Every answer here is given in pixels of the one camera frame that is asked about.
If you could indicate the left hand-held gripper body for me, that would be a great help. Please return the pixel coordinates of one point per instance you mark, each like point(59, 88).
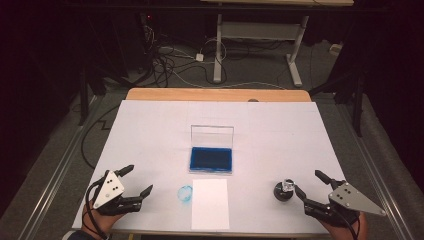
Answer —
point(108, 190)

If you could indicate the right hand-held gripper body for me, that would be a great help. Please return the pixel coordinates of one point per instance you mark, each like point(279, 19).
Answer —
point(350, 200)

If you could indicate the black round stamp cap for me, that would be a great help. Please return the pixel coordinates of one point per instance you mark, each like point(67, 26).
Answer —
point(281, 195)

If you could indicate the small white paper sheet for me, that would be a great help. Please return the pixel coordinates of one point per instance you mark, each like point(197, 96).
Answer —
point(210, 205)

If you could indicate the blue ink pad clear case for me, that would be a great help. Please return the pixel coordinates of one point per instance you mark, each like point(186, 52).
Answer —
point(211, 159)

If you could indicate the person's left hand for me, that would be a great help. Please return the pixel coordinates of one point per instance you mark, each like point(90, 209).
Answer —
point(101, 221)

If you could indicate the person's right hand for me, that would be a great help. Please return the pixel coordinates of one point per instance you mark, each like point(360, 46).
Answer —
point(340, 231)

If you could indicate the large white table cover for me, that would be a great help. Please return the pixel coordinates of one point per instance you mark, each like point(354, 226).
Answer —
point(160, 133)

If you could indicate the black metal stand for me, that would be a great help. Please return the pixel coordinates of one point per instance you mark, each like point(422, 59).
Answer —
point(358, 106)
point(83, 100)

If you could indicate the white box on floor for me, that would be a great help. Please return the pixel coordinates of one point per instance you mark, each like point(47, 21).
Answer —
point(335, 49)

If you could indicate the white power adapter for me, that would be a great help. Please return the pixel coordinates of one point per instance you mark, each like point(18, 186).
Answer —
point(199, 57)

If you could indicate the white-framed desk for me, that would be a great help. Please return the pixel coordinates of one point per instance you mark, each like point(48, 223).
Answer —
point(256, 30)

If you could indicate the metal floor rail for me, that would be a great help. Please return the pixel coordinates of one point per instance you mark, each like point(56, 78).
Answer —
point(383, 196)
point(56, 176)

